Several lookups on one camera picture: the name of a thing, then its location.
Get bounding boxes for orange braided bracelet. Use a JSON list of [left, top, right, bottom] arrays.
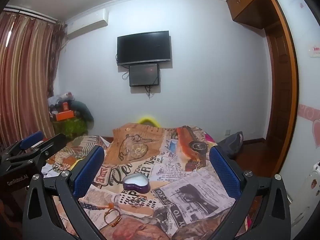
[[103, 207, 122, 228]]

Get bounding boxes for white air conditioner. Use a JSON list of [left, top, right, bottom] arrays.
[[66, 9, 108, 40]]

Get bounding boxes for wooden overhead cabinet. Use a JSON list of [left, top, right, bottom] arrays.
[[227, 0, 279, 29]]

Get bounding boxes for small black wall monitor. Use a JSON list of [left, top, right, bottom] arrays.
[[129, 64, 159, 87]]

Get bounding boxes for dark green stuffed cushion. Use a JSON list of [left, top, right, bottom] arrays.
[[70, 100, 94, 129]]

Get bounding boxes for patchwork striped quilt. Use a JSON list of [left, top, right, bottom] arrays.
[[42, 135, 110, 178]]

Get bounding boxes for purple heart-shaped tin box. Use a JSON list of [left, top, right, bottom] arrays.
[[123, 172, 151, 194]]

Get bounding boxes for red string beaded bracelet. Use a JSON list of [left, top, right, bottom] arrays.
[[126, 195, 149, 209]]

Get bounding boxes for orange box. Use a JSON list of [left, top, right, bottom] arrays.
[[55, 110, 75, 121]]

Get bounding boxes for white wardrobe sliding door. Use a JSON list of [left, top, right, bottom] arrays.
[[277, 0, 319, 238]]

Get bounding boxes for newspaper print bed blanket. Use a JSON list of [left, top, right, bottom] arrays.
[[79, 124, 235, 239]]

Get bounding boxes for red striped curtain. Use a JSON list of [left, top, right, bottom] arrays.
[[1, 11, 65, 147]]

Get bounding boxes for black wall television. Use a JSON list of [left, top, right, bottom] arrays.
[[117, 31, 171, 66]]

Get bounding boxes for green cloth covered stand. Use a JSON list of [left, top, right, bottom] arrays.
[[53, 117, 88, 141]]

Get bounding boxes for dark bag on floor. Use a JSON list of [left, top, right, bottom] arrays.
[[217, 131, 244, 160]]

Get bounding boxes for brown wooden door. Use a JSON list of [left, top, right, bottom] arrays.
[[265, 21, 297, 176]]

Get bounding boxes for yellow plastic chair back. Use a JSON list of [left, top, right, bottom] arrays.
[[137, 116, 160, 127]]

